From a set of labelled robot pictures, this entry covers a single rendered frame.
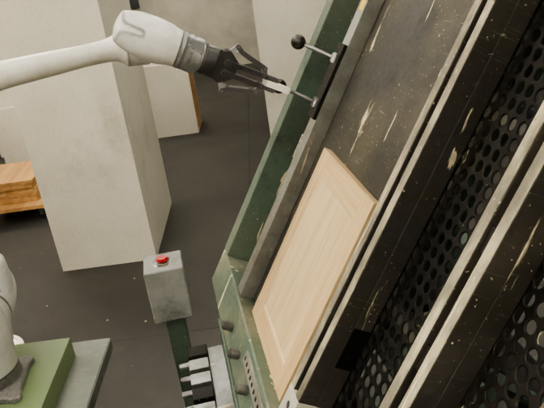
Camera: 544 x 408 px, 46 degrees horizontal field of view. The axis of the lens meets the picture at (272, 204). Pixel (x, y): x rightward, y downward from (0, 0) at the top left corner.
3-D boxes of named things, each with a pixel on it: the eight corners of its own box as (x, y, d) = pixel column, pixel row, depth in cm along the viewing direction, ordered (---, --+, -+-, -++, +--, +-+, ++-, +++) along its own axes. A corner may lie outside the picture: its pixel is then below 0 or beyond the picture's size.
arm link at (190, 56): (185, 33, 148) (210, 42, 150) (183, 28, 156) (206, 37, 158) (172, 70, 151) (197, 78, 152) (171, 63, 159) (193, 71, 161)
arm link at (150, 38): (188, 26, 148) (181, 27, 160) (121, 0, 143) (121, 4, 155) (172, 70, 149) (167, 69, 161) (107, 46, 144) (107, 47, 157)
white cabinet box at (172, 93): (148, 127, 691) (134, 61, 662) (201, 120, 690) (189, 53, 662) (142, 140, 650) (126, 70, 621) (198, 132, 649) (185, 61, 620)
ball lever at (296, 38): (337, 67, 163) (291, 46, 165) (343, 53, 162) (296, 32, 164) (334, 66, 159) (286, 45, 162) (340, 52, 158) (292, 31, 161)
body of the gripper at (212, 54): (195, 76, 153) (231, 90, 156) (208, 43, 150) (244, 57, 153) (193, 70, 160) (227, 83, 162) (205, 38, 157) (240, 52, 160)
